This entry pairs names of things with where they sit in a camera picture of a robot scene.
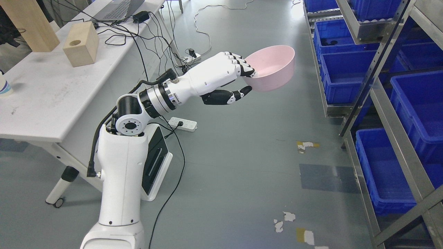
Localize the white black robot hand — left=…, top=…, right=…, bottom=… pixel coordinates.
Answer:
left=172, top=52, right=256, bottom=105

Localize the pink plastic bowl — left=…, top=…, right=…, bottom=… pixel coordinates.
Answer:
left=244, top=45, right=295, bottom=92

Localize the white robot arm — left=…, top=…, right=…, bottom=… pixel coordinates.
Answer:
left=80, top=69, right=178, bottom=249

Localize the steel shelf rack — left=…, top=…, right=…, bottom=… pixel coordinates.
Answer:
left=302, top=0, right=442, bottom=249

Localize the white power strip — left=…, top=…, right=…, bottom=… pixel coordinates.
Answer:
left=168, top=117, right=198, bottom=132

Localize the black power adapter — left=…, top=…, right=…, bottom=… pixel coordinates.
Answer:
left=132, top=11, right=150, bottom=24

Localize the laptop computer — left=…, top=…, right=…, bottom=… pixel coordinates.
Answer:
left=91, top=0, right=145, bottom=22

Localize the wooden block with hole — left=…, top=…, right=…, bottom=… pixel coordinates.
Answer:
left=63, top=21, right=99, bottom=67

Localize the white desk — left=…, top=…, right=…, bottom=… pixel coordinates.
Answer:
left=1, top=0, right=171, bottom=191

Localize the tall wooden block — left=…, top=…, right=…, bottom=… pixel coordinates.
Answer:
left=0, top=0, right=60, bottom=52

